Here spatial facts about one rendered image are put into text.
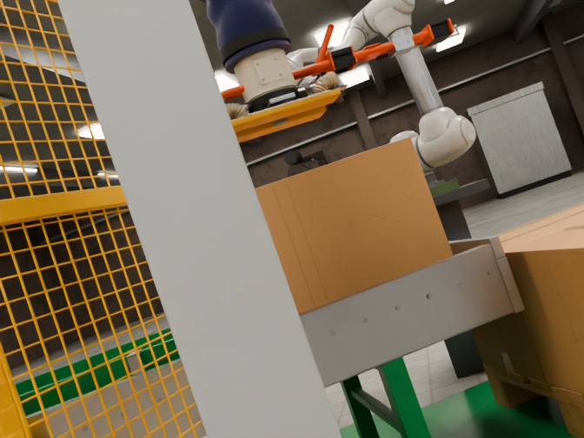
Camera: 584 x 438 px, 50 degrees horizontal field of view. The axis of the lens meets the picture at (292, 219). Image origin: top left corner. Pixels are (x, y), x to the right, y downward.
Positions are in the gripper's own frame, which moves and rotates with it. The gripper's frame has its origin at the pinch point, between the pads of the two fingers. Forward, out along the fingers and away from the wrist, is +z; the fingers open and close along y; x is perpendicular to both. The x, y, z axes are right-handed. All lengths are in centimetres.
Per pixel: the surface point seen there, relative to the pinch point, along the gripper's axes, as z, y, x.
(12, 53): -489, -237, 161
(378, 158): 27.4, 35.5, 6.8
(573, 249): 64, 73, -17
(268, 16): 17.5, -16.3, 20.9
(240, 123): 22.1, 13.1, 40.5
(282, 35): 16.5, -10.2, 18.5
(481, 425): 1, 127, -5
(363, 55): 10.5, 1.2, -6.5
